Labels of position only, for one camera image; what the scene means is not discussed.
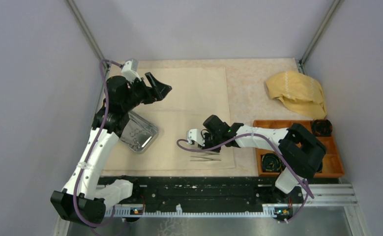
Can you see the yellow crumpled cloth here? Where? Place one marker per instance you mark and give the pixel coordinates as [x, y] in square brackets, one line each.
[298, 93]

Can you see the steel instrument tray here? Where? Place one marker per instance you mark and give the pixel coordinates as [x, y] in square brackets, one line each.
[137, 121]

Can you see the aluminium frame rail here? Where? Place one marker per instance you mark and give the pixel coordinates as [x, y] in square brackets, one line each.
[324, 195]

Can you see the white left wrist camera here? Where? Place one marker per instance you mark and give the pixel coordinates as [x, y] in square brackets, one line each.
[129, 70]

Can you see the steel tweezers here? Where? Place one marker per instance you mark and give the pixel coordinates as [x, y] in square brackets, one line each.
[203, 159]
[209, 153]

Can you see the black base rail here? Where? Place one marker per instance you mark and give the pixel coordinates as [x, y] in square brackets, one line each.
[157, 191]

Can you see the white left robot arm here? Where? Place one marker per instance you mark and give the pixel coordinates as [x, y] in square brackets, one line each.
[79, 201]

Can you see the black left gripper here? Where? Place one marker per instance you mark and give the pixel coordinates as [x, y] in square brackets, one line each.
[161, 89]

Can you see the dark patterned fabric roll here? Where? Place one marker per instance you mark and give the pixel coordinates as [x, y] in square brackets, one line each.
[270, 162]

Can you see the cream cloth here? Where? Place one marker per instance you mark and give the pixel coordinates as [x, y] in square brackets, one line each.
[196, 94]

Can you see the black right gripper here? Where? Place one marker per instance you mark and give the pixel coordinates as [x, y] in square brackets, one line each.
[206, 135]

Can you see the wooden compartment tray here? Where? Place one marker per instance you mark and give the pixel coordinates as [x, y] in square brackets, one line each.
[332, 164]

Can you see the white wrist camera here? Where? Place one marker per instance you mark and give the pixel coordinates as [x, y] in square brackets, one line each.
[129, 70]
[195, 137]

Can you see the steel surgical scissors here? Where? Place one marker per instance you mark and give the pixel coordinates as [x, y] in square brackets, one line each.
[137, 137]

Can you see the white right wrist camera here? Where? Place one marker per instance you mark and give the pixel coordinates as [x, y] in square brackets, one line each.
[195, 137]

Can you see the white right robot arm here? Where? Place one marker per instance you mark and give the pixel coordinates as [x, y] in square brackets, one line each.
[298, 149]

